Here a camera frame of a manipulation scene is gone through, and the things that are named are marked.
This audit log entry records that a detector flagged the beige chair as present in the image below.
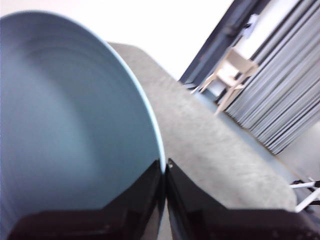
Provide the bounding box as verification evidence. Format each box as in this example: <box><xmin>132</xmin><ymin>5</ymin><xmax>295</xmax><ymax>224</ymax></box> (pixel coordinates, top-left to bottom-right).
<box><xmin>191</xmin><ymin>47</ymin><xmax>260</xmax><ymax>116</ymax></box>

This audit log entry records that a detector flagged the dark grey wall post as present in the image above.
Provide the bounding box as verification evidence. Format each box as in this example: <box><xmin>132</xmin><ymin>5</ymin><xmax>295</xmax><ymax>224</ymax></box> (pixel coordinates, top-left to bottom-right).
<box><xmin>178</xmin><ymin>0</ymin><xmax>266</xmax><ymax>85</ymax></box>

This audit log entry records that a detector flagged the white metal stand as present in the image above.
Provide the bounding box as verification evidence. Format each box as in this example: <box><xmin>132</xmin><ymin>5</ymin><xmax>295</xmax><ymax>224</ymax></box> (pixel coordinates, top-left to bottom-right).
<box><xmin>288</xmin><ymin>176</ymin><xmax>320</xmax><ymax>213</ymax></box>

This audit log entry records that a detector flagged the grey pleated curtain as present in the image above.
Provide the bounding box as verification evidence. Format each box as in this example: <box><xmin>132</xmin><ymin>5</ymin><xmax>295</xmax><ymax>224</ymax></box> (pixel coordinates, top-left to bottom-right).
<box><xmin>219</xmin><ymin>0</ymin><xmax>320</xmax><ymax>156</ymax></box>

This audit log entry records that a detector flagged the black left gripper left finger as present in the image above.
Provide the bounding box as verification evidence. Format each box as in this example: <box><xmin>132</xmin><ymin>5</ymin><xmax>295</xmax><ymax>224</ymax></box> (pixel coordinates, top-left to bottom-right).
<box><xmin>7</xmin><ymin>159</ymin><xmax>166</xmax><ymax>240</ymax></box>

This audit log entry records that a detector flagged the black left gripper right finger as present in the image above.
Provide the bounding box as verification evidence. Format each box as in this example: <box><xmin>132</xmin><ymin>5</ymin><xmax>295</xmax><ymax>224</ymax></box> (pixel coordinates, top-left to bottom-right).
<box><xmin>166</xmin><ymin>158</ymin><xmax>320</xmax><ymax>240</ymax></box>

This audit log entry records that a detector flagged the blue round plate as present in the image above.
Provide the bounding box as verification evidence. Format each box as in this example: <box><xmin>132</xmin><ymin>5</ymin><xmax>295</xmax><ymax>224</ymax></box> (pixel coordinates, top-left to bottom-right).
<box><xmin>0</xmin><ymin>9</ymin><xmax>166</xmax><ymax>240</ymax></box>

